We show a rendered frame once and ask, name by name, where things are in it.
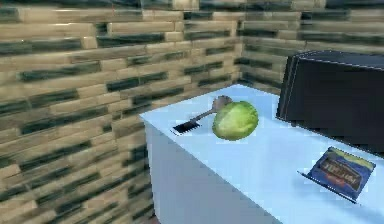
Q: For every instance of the green lettuce head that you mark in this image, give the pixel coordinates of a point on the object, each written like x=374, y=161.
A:
x=235, y=120

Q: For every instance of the white cabinet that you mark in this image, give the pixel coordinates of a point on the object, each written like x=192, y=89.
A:
x=206, y=186

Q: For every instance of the large black box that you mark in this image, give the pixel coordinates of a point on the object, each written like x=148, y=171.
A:
x=336, y=96

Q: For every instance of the blue book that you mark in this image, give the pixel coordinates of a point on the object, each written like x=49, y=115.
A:
x=341, y=171

